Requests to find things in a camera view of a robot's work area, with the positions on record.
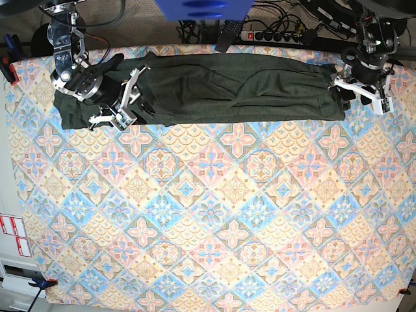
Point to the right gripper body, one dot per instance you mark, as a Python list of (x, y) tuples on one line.
[(107, 94)]

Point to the red white label stickers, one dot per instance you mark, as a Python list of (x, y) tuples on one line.
[(13, 226)]

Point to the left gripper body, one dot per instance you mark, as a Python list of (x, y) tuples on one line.
[(367, 73)]

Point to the dark green long-sleeve shirt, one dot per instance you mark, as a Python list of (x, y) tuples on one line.
[(233, 88)]

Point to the blue plastic box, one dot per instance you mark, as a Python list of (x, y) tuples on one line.
[(204, 9)]

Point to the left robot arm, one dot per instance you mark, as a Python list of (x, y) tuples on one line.
[(377, 39)]

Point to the patterned tile tablecloth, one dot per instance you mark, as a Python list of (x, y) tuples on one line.
[(285, 216)]

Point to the blue clamp bottom left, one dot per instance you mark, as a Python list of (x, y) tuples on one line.
[(41, 285)]

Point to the white cabinet drawer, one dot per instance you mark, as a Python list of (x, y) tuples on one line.
[(16, 277)]

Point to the orange clamp bottom right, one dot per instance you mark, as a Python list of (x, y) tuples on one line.
[(404, 291)]

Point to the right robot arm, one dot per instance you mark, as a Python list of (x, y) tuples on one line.
[(74, 76)]

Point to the black remote keypad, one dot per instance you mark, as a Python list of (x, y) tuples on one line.
[(228, 35)]

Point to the black round stool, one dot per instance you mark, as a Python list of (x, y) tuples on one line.
[(40, 45)]

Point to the white power strip red switch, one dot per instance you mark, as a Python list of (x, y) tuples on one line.
[(270, 37)]

